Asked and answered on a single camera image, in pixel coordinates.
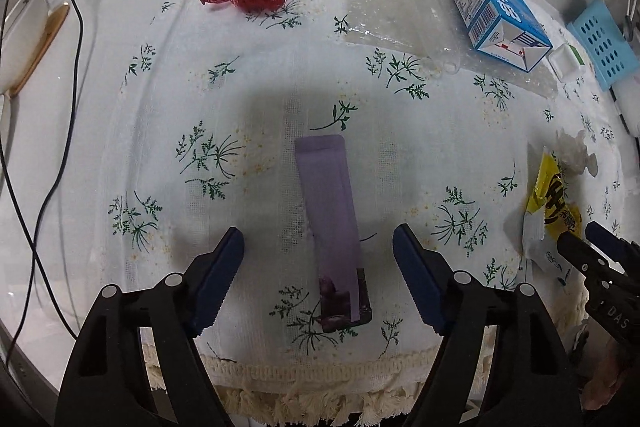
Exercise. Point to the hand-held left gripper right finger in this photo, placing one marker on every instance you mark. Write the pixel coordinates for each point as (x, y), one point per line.
(417, 277)

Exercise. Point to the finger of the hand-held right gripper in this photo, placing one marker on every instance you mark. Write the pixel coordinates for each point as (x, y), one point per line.
(582, 257)
(607, 242)

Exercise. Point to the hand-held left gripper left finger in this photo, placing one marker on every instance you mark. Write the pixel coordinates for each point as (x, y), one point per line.
(220, 277)

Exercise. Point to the yellow snack wrapper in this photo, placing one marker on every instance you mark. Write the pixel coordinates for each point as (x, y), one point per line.
(547, 207)

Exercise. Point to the purple sachet packet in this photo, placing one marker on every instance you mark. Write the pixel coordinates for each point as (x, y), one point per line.
(327, 207)

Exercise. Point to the white bottle green label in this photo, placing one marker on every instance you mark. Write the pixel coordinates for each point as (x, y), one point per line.
(564, 62)

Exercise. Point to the blue white milk carton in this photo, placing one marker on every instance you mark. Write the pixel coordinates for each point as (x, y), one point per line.
(492, 14)

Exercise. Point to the crumpled white tissue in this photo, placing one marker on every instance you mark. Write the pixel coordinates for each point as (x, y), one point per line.
(575, 152)

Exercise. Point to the white rice cooker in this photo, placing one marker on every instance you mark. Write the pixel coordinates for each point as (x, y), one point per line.
(631, 102)

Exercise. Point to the blue cutlery basket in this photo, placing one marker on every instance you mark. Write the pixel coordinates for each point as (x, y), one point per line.
(602, 42)

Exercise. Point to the floral white tablecloth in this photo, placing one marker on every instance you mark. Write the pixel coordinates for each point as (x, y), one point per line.
(250, 72)

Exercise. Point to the clear plastic sleeve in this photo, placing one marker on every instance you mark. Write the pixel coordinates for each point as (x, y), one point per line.
(417, 2)

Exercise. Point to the wooden tray with dish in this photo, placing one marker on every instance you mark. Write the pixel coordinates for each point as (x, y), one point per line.
(42, 47)

